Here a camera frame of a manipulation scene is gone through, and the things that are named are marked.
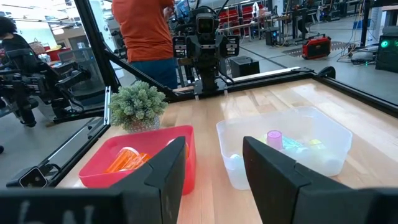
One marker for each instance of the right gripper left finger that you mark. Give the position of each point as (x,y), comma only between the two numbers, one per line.
(93,205)

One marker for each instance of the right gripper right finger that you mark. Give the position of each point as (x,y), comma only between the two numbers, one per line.
(311,202)

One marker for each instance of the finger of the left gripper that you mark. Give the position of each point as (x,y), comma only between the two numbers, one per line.
(232,46)
(179,46)

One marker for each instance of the yellow-green medicine bottle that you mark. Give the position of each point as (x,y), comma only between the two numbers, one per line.
(315,142)

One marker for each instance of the teal medicine bottle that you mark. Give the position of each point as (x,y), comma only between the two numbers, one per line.
(290,142)

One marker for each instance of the purple cup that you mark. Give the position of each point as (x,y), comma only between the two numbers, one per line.
(275,139)

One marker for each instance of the white cap clear bottle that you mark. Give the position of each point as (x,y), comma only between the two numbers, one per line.
(235,157)

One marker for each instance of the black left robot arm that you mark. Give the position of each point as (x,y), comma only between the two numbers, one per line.
(207,74)

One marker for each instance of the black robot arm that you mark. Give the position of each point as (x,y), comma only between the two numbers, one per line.
(34,84)

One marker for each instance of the pink translucent plastic bin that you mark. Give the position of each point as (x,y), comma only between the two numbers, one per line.
(102,174)

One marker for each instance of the clear plastic bin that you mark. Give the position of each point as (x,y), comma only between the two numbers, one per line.
(236,177)

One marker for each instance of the black cube box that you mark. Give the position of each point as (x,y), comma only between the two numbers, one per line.
(245,67)

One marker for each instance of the red shelf rack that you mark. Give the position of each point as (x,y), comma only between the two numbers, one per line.
(239,15)

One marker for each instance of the person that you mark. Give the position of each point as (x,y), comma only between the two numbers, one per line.
(14,37)
(146,34)

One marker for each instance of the green succulent plant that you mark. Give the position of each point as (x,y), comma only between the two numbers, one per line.
(136,101)

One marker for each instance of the black metal stand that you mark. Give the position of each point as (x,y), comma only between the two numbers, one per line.
(298,25)

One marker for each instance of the red and black box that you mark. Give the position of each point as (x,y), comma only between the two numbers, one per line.
(316,47)

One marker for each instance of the brown patterned plant pot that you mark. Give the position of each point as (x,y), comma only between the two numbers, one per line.
(143,125)

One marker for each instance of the red storage box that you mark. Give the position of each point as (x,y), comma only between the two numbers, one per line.
(57,53)

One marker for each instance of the woven basket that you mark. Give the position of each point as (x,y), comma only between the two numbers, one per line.
(37,47)

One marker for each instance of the black computer green light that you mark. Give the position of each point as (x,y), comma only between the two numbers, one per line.
(387,53)

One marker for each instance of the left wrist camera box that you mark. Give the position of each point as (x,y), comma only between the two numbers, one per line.
(205,24)

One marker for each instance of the black diagonal frame brace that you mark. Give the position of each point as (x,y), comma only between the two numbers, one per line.
(140,73)

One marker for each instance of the small black table camera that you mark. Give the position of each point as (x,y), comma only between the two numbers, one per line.
(32,178)

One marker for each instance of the black frame post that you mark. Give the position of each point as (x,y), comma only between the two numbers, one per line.
(96,40)

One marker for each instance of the silver metal bracket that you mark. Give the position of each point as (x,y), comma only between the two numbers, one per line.
(107,105)

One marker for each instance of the black table frame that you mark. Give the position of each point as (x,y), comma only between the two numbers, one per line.
(357,93)

